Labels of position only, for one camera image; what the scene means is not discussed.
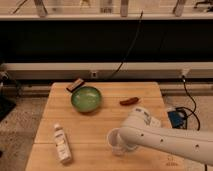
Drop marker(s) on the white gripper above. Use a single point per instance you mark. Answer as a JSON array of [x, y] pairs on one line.
[[125, 146]]

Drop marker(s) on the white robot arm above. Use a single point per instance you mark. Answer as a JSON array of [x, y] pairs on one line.
[[137, 130]]

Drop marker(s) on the green ceramic bowl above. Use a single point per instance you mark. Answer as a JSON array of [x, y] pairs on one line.
[[86, 99]]

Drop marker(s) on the brown sausage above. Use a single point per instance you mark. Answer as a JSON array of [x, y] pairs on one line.
[[129, 101]]

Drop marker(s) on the blue power adapter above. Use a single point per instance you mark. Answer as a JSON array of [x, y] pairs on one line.
[[176, 120]]

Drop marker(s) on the white lotion bottle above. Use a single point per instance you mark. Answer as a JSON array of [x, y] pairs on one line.
[[62, 145]]

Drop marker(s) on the brown chocolate bar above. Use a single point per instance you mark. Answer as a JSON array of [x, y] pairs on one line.
[[77, 83]]

